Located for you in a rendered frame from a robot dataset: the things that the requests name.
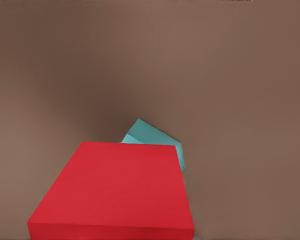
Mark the red wooden cube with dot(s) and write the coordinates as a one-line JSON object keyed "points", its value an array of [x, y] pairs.
{"points": [[115, 187]]}

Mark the blue wooden cube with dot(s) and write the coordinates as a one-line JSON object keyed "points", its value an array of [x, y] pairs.
{"points": [[150, 133]]}

